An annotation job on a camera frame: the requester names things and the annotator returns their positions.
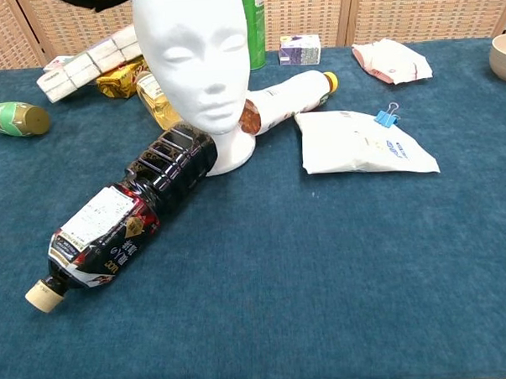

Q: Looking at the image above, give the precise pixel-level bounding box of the black baseball cap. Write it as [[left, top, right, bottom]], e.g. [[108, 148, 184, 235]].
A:
[[50, 0, 134, 15]]

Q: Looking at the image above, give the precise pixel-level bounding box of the purple white small box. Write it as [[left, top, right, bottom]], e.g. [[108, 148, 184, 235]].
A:
[[278, 33, 323, 66]]

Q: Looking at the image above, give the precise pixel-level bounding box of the large dark tea bottle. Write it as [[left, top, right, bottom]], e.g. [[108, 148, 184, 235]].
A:
[[17, 120, 225, 314]]

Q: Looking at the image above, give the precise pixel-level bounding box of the small yellow liquid bottle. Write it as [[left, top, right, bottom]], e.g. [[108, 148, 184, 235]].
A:
[[134, 70, 183, 132]]

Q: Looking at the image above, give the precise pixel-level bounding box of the yellow snack package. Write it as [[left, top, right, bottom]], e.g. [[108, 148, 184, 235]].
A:
[[94, 55, 153, 101]]

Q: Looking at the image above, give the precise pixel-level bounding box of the blue binder clip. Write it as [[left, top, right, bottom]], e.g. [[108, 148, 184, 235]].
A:
[[373, 101, 402, 130]]

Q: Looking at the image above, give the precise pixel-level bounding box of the white plastic bag pouch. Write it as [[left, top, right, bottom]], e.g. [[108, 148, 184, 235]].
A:
[[293, 105, 441, 180]]

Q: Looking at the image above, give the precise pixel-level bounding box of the green cylindrical can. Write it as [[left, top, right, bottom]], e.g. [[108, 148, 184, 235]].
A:
[[239, 0, 268, 70]]

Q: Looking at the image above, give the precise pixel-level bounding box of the blue table cloth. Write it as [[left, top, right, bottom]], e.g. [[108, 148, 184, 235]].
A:
[[0, 36, 506, 379]]

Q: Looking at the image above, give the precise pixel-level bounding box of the green nesting doll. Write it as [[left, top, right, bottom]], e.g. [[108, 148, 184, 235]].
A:
[[0, 99, 51, 138]]

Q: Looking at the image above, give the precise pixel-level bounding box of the white bottle with yellow cap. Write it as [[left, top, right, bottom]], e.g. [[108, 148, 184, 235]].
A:
[[236, 68, 342, 137]]

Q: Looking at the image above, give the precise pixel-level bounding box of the woven folding screen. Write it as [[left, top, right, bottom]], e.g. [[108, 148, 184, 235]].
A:
[[0, 0, 506, 70]]

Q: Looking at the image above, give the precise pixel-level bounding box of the beige ceramic bowl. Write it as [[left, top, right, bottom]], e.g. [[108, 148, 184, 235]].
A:
[[488, 33, 506, 85]]

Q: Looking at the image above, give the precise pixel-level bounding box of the white foam mannequin head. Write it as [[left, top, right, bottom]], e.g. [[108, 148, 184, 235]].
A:
[[132, 0, 259, 179]]

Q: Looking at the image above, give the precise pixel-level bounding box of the white tissue packs bundle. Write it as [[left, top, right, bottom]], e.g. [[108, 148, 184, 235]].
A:
[[34, 23, 145, 105]]

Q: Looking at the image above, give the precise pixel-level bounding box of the crumpled white pink package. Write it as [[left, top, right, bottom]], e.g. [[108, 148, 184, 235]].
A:
[[351, 36, 434, 88]]

